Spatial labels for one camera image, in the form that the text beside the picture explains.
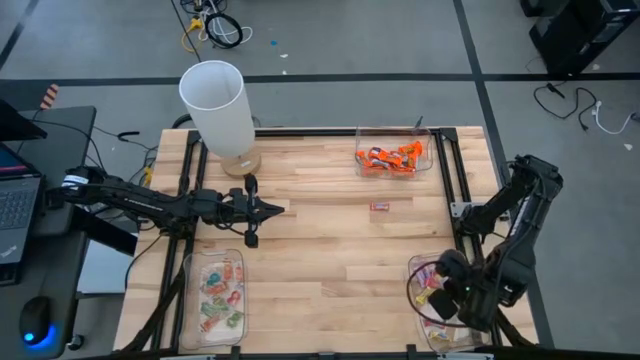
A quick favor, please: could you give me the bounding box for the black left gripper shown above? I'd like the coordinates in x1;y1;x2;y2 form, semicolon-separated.
197;173;286;250

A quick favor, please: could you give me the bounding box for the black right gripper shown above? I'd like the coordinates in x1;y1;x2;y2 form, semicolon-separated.
428;248;481;321

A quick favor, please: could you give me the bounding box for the clear plastic bin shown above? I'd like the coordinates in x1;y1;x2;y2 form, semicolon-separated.
354;124;435;181
179;248;250;350
403;249;490;352

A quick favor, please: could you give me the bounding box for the white cylinder lamp wooden base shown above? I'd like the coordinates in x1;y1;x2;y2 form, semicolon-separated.
178;59;263;180

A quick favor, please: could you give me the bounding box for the white panel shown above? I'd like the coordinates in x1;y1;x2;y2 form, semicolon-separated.
77;238;134;296

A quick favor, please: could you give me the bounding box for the black desk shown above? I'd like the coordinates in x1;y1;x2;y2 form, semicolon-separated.
0;104;99;360

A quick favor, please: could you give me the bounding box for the small black desk device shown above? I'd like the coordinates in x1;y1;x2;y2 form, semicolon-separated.
43;187;65;211

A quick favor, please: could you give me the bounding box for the orange black striped object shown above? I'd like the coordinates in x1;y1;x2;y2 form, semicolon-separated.
39;83;60;111

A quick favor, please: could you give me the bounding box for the black laptop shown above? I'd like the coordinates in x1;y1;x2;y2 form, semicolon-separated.
0;142;44;266

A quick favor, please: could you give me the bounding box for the black computer mouse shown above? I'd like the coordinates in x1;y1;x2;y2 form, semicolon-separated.
18;295;53;347

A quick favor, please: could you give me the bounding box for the black screen lid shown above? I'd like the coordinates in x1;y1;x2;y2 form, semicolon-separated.
0;98;49;143

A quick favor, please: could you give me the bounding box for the black computer tower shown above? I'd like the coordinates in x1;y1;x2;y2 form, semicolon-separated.
528;0;640;76

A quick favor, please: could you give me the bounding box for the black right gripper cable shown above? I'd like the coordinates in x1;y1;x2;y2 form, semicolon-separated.
406;259;471;330

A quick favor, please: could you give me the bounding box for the black cable coil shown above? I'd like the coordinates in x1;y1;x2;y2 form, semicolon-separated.
204;12;245;50

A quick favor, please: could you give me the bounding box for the yellow power cable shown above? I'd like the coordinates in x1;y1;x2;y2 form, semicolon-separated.
180;17;204;54

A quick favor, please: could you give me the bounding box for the black floor cable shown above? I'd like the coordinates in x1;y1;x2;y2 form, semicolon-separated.
533;82;599;132

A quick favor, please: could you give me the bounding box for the white floor cable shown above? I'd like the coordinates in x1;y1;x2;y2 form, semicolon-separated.
591;101;637;136

